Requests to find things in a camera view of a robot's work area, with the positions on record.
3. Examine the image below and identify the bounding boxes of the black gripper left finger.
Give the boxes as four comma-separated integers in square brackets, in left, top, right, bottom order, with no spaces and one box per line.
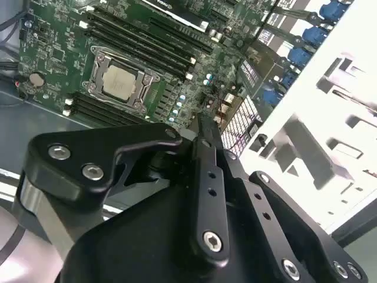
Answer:
[13,115,231,265]

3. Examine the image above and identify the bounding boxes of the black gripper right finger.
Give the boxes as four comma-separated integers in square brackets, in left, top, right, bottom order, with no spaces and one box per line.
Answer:
[212,117,369,283]

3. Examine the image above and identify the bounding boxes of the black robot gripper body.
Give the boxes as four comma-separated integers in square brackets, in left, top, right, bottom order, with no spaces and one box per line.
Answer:
[60,185,285,283]

